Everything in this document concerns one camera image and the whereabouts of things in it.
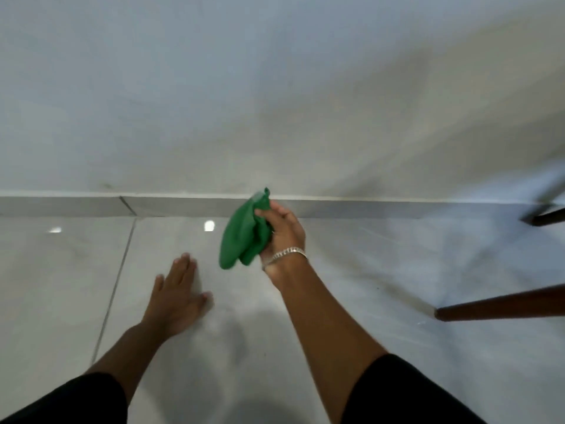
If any green cloth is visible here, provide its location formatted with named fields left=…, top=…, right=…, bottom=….
left=218, top=187, right=275, bottom=271

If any grey baseboard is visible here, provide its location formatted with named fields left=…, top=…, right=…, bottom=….
left=0, top=191, right=565, bottom=220

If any person's right forearm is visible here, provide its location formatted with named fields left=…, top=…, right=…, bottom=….
left=265, top=257, right=390, bottom=424

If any person's black right sleeve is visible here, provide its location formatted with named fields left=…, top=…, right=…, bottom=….
left=342, top=353, right=487, bottom=424

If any person's right hand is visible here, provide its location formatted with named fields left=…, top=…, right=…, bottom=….
left=255, top=200, right=306, bottom=267

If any person's left hand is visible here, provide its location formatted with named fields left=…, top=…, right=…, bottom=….
left=141, top=253, right=214, bottom=339

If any brown wooden furniture leg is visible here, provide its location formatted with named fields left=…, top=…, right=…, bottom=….
left=434, top=284, right=565, bottom=323
left=520, top=206, right=565, bottom=227

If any person's black sleeve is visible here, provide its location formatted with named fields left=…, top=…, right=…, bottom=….
left=342, top=353, right=487, bottom=424
left=0, top=373, right=129, bottom=424

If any person's black left sleeve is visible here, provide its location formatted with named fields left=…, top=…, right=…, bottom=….
left=0, top=373, right=129, bottom=424

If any person's left forearm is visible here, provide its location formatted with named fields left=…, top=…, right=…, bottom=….
left=85, top=321, right=182, bottom=409

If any silver chain bracelet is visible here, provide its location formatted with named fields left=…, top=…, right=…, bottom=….
left=261, top=247, right=309, bottom=272

